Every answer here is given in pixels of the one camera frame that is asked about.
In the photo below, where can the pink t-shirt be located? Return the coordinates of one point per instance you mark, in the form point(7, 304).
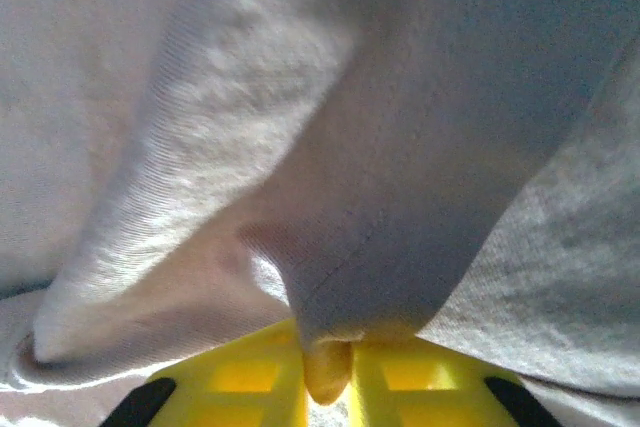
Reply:
point(350, 122)

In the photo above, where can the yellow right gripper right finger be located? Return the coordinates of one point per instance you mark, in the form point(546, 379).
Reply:
point(425, 397)

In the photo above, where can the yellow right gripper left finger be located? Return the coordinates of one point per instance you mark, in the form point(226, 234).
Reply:
point(240, 397)

